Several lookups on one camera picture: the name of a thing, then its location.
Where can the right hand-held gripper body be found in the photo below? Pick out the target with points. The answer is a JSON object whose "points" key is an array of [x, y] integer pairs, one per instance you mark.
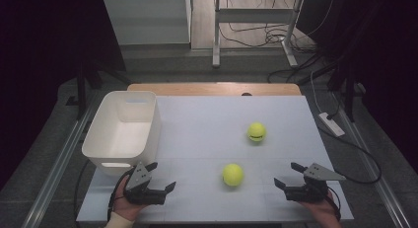
{"points": [[307, 191]]}

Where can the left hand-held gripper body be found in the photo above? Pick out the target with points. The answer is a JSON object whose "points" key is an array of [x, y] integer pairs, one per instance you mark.
{"points": [[141, 192]]}

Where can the white plastic bin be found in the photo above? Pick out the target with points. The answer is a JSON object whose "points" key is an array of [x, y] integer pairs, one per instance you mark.
{"points": [[118, 139]]}

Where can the yellow tennis ball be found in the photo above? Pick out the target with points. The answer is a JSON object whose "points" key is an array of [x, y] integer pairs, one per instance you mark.
{"points": [[233, 174], [256, 132]]}

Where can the person's left hand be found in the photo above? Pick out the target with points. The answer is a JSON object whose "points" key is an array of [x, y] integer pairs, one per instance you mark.
{"points": [[126, 209]]}

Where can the person's right hand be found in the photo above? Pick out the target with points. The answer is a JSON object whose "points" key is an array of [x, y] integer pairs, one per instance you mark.
{"points": [[320, 210]]}

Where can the white power strip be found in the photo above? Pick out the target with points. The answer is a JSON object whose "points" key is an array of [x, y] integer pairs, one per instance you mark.
{"points": [[332, 124]]}

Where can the white table cover sheet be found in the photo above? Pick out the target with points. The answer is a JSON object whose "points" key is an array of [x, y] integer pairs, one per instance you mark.
{"points": [[203, 129]]}

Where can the dark metal stand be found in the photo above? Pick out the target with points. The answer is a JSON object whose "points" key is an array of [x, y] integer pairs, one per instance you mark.
{"points": [[81, 90], [349, 90]]}

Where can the wooden table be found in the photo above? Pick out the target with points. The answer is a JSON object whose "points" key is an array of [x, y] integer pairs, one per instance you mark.
{"points": [[213, 89]]}

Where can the white cabinet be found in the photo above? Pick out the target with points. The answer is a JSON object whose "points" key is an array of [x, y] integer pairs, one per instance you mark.
{"points": [[148, 20]]}

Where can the grey metal floor rail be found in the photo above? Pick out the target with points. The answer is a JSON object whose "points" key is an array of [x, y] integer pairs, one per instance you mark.
{"points": [[55, 175], [381, 182]]}

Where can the white metal desk frame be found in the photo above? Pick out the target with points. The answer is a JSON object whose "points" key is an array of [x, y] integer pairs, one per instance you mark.
{"points": [[253, 15]]}

